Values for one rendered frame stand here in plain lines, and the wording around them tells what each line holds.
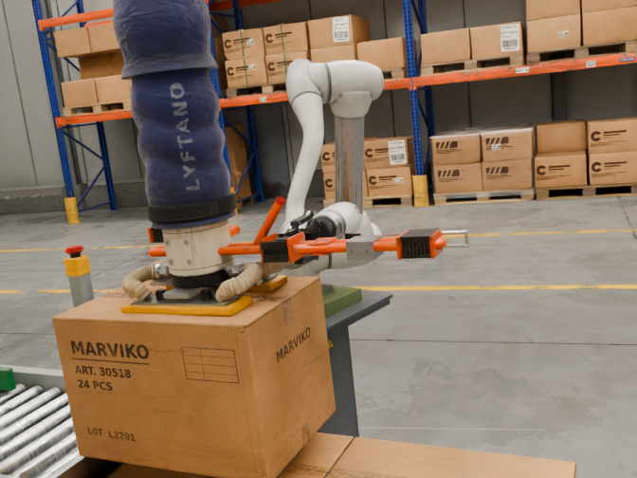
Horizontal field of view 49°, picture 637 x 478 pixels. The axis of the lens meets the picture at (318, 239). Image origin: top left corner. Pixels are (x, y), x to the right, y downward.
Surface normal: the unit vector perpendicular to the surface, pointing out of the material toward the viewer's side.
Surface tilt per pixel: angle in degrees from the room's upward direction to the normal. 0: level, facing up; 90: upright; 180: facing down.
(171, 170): 73
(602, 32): 93
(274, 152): 90
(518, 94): 90
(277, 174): 90
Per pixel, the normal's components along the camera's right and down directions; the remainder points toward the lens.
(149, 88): -0.20, 0.00
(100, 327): -0.42, 0.22
